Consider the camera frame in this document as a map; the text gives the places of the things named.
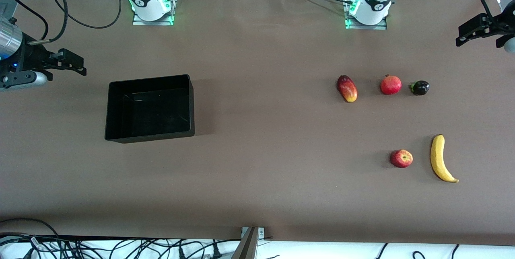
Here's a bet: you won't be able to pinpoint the black plastic box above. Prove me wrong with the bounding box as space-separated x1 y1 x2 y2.
105 74 195 144

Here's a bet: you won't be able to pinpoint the yellow banana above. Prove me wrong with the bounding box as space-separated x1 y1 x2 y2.
430 134 459 183

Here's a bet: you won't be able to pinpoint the red apple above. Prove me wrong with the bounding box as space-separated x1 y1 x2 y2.
390 149 414 169

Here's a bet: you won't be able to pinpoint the dark purple mangosteen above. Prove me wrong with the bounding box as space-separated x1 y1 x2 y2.
409 80 430 96

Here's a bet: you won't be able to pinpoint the red pomegranate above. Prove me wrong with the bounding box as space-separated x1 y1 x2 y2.
380 74 402 95

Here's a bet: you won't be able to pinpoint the red yellow mango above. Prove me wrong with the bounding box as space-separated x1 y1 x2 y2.
337 75 358 103

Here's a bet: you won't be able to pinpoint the brown table cover sheet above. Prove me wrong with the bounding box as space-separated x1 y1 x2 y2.
0 0 515 247

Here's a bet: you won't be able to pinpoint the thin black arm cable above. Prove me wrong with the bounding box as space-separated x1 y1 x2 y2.
14 0 49 42

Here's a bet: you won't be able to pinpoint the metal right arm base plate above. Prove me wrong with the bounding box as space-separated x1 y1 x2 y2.
132 0 175 26

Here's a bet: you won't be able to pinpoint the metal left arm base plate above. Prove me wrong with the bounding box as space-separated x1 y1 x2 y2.
344 0 387 30

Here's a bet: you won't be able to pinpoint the tangled black cables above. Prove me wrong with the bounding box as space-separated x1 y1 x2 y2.
0 233 226 259

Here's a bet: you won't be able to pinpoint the grey metal bracket plate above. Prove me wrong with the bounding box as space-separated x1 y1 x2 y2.
241 227 266 238

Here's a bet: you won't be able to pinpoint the dark camera mount bar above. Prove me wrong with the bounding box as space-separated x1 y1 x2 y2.
231 227 259 259

